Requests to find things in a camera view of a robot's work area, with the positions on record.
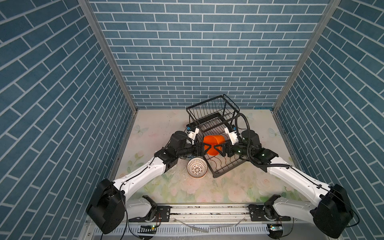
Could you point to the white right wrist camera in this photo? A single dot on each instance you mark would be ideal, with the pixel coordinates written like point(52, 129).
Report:
point(232, 134)

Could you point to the aluminium right corner post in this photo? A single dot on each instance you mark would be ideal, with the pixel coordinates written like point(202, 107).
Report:
point(318, 30)

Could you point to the aluminium corner post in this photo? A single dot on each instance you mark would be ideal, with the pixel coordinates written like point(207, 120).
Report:
point(318, 30)
point(92, 20)

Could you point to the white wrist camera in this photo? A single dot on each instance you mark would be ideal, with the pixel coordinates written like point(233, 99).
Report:
point(232, 134)
point(192, 132)

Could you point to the orange plastic bowl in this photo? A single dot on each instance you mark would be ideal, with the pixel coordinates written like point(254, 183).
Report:
point(214, 140)

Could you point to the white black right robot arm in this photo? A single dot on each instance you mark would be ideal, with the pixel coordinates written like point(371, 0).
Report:
point(327, 207)

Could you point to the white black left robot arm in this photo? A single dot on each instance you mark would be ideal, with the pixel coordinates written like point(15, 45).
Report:
point(110, 202)

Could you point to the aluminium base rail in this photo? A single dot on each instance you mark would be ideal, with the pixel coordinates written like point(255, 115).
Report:
point(200, 221)

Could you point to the aluminium left corner post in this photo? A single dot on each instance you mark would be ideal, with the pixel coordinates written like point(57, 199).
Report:
point(92, 20)

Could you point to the black wire dish rack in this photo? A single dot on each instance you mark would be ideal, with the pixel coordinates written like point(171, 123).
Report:
point(211, 117)

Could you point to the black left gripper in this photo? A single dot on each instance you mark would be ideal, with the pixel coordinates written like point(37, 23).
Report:
point(201, 152)

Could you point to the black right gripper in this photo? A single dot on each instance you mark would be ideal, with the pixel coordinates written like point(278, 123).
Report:
point(224, 148)

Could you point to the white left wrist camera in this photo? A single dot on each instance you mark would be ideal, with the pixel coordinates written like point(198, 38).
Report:
point(192, 132)

